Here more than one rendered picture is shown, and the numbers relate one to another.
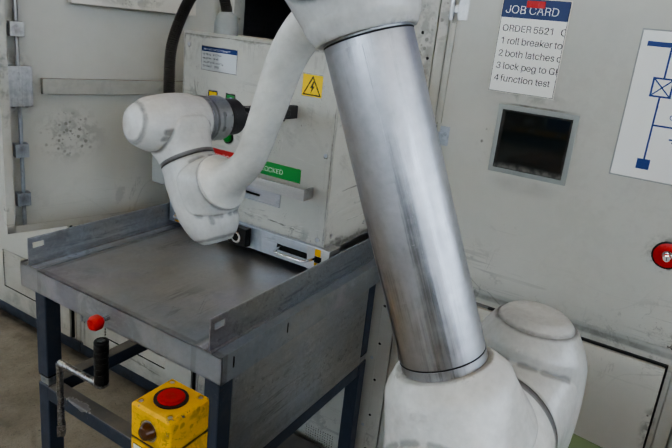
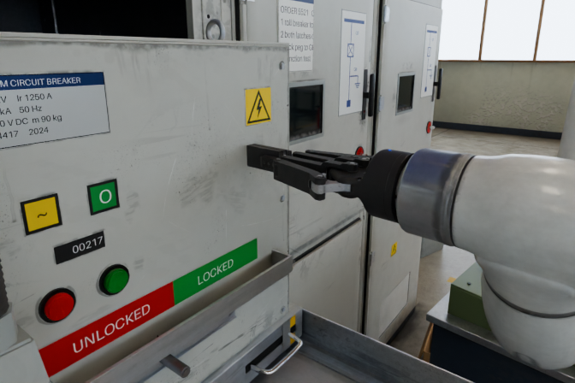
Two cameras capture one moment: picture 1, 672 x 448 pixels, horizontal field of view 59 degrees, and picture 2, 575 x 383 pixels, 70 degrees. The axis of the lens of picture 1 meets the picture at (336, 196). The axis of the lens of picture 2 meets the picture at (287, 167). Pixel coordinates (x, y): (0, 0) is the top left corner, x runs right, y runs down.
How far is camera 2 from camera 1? 1.43 m
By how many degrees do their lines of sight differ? 79
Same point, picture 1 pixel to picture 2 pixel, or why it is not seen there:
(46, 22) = not seen: outside the picture
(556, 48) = (311, 26)
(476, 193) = not seen: hidden behind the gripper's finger
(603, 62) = (329, 36)
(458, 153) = not seen: hidden behind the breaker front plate
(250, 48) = (138, 61)
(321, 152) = (277, 196)
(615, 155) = (340, 103)
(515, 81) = (293, 60)
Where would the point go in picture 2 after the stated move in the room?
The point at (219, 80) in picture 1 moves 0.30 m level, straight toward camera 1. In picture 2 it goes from (56, 162) to (373, 156)
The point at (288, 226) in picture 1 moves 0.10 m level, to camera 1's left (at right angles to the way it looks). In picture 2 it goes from (249, 329) to (234, 375)
